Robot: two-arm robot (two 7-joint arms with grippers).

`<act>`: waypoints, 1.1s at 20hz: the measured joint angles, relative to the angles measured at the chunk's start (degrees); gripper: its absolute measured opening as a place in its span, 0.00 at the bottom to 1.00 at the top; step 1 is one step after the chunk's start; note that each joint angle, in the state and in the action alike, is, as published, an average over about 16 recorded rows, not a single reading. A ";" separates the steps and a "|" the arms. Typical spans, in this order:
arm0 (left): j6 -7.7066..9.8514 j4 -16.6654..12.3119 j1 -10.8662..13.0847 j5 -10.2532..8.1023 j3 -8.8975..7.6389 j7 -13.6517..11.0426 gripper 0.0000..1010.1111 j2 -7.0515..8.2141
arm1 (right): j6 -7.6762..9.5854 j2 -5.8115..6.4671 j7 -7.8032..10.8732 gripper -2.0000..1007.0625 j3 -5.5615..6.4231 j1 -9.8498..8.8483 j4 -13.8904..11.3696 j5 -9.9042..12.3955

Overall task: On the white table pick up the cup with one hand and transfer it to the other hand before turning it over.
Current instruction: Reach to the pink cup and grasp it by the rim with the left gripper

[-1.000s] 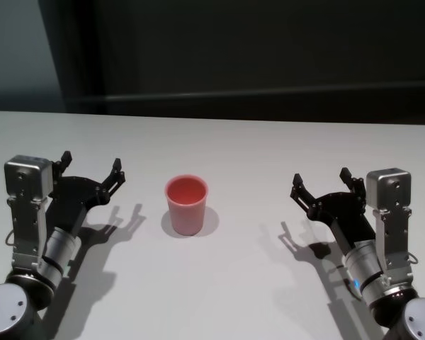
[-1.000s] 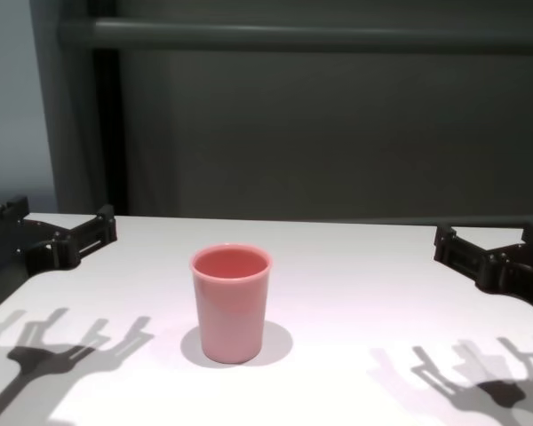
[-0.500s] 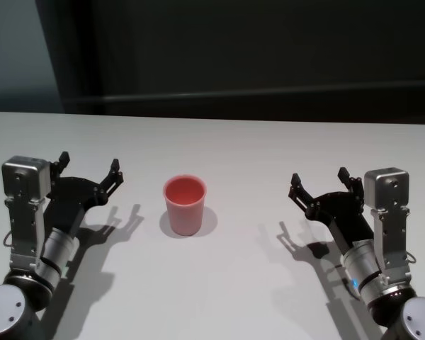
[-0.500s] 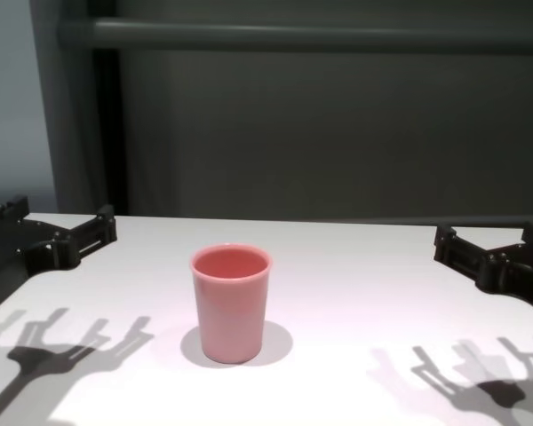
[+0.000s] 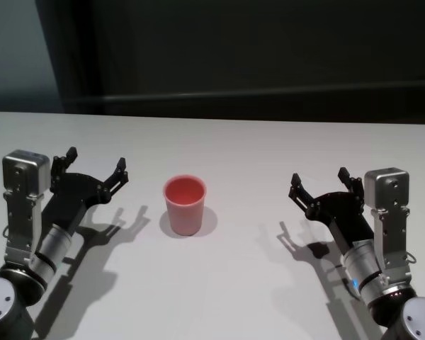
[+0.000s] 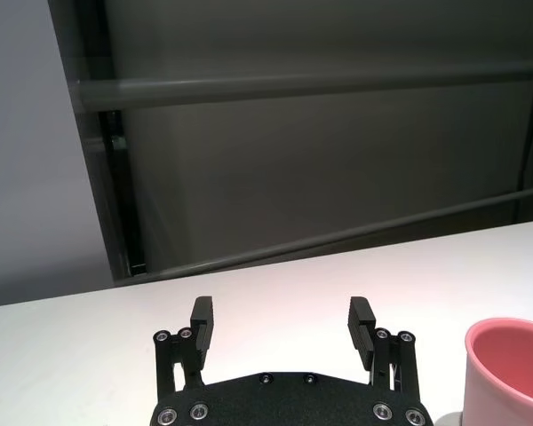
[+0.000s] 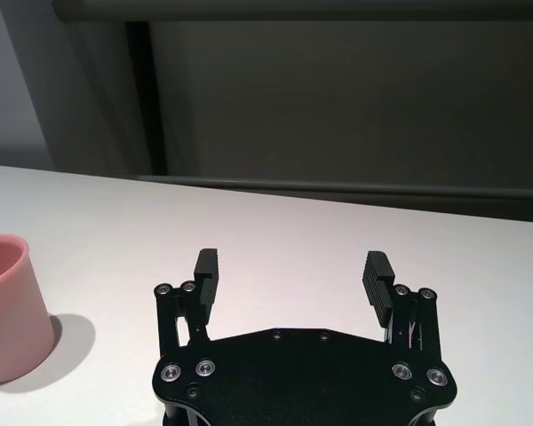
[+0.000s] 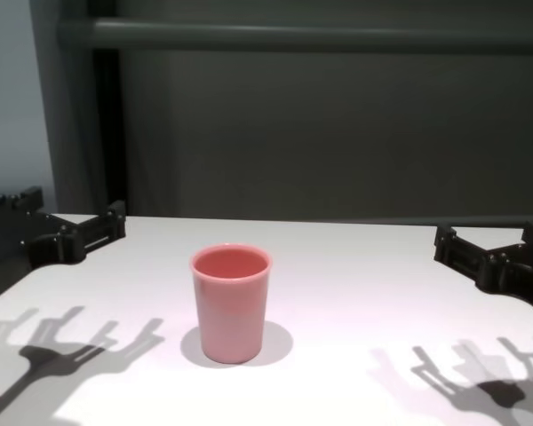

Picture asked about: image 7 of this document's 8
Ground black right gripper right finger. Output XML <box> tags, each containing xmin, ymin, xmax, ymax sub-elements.
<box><xmin>362</xmin><ymin>250</ymin><xmax>439</xmax><ymax>357</ymax></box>

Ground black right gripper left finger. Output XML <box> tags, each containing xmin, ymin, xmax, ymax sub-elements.
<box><xmin>154</xmin><ymin>248</ymin><xmax>221</xmax><ymax>359</ymax></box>

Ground pink plastic cup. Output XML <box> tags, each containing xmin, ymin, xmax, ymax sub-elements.
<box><xmin>0</xmin><ymin>233</ymin><xmax>57</xmax><ymax>385</ymax></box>

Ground dark grey table edge rail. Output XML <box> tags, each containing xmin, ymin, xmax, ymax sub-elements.
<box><xmin>135</xmin><ymin>174</ymin><xmax>533</xmax><ymax>201</ymax></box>

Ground black frame post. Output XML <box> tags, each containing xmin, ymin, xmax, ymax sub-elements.
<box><xmin>123</xmin><ymin>20</ymin><xmax>168</xmax><ymax>177</ymax></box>

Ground grey metal frame bar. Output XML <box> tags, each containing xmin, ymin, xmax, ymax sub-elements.
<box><xmin>52</xmin><ymin>0</ymin><xmax>533</xmax><ymax>22</ymax></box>

